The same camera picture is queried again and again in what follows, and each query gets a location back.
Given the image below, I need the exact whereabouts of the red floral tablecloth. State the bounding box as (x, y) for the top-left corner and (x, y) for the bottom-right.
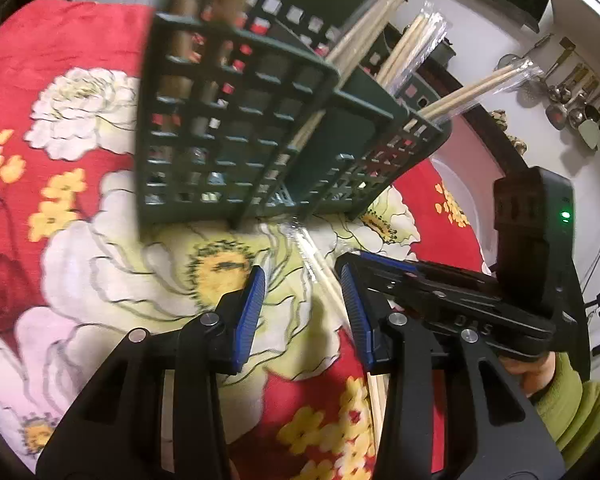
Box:
(0, 0), (486, 480)

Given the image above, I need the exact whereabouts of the row of hanging metal utensils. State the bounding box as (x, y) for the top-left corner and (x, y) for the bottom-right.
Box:
(495, 32), (600, 154)

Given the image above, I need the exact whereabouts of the person's right forearm green sleeve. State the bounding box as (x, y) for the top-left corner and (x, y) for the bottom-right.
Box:
(527, 352), (600, 461)

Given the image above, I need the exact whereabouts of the dark green plastic utensil basket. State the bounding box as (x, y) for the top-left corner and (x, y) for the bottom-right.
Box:
(135, 0), (453, 231)

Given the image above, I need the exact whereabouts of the wooden chopsticks pair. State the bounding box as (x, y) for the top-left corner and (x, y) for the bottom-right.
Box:
(287, 220), (387, 433)
(290, 0), (417, 157)
(375, 9), (449, 92)
(419, 59), (542, 124)

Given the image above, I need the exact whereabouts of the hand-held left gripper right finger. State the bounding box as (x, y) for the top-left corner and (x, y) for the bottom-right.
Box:
(339, 262), (566, 480)

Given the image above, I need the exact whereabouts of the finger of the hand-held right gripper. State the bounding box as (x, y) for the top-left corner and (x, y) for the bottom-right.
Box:
(357, 251), (502, 294)
(334, 254), (502, 312)

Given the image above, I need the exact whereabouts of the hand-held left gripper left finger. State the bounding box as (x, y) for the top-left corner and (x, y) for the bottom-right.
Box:
(35, 265), (267, 480)

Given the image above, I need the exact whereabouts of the person's right hand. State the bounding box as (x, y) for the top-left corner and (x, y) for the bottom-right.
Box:
(502, 352), (557, 402)

